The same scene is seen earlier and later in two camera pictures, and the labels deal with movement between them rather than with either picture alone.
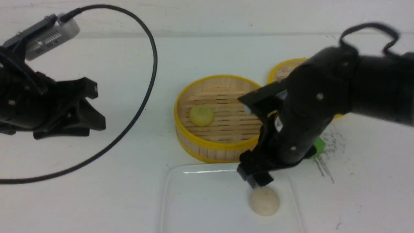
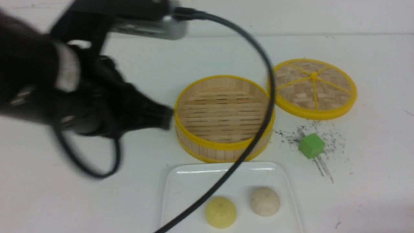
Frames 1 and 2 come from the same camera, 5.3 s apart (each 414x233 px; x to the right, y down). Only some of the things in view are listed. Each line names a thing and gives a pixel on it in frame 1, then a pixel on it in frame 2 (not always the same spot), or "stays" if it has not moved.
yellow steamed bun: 201,116 to 220,212
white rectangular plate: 214,197 stays
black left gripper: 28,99 to 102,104
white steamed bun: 264,201 stays
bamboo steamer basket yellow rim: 211,124 stays
